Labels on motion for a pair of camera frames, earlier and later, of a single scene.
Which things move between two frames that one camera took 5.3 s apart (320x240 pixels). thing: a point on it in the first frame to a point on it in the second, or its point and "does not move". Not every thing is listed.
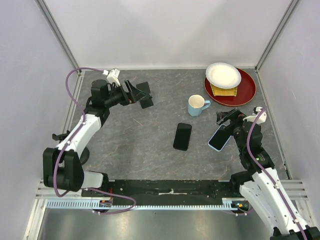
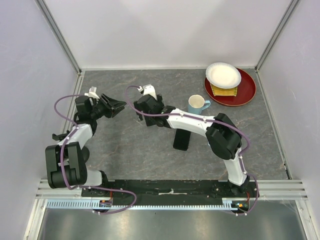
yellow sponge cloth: x=219 y=91 does not move
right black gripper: x=235 y=115 to x=139 y=116
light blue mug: x=196 y=103 does not move
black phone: x=182 y=136 does not move
